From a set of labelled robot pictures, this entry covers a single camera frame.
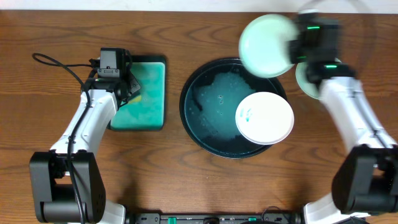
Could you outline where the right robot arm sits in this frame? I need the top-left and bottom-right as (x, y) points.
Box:
(289, 9), (397, 223)

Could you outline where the green and yellow sponge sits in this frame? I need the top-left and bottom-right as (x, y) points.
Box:
(128, 94), (142, 105)

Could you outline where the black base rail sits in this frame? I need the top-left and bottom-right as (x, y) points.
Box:
(124, 210), (305, 224)

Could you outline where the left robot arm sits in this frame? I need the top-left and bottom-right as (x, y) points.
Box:
(29, 48), (140, 223)

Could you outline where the mint green plate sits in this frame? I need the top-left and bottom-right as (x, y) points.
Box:
(294, 57), (343, 100)
(238, 14), (299, 78)

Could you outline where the white rectangular water dish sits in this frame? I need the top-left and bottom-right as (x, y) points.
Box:
(109, 62), (165, 130)

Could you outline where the white plate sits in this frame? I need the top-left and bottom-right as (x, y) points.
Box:
(235, 92), (295, 145)

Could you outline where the black round tray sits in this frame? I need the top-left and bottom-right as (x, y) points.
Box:
(179, 57), (286, 159)

